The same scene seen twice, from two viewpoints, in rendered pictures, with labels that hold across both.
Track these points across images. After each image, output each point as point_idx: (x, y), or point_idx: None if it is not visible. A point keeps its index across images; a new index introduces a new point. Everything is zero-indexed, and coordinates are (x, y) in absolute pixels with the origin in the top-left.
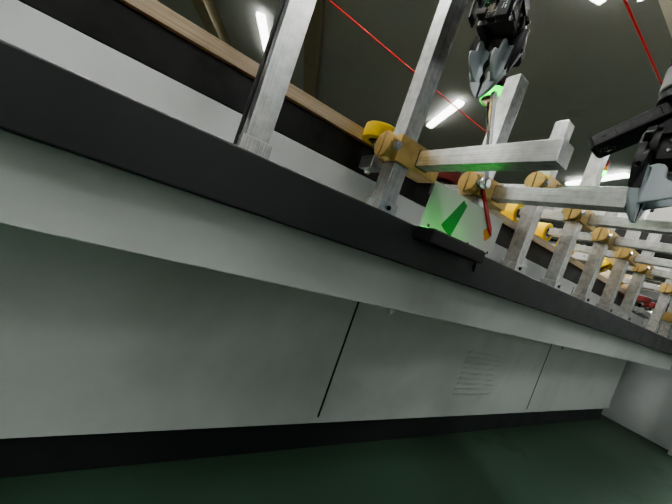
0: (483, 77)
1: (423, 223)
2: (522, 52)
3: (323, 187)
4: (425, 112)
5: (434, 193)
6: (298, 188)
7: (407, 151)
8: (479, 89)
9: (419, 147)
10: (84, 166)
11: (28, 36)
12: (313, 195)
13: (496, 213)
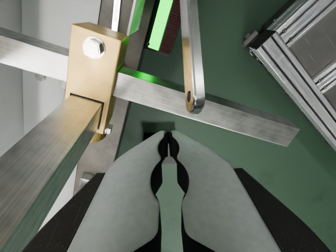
0: (161, 166)
1: (138, 25)
2: (319, 245)
3: (118, 146)
4: (84, 133)
5: (133, 28)
6: (116, 155)
7: (110, 111)
8: (167, 146)
9: (110, 101)
10: None
11: None
12: (119, 146)
13: None
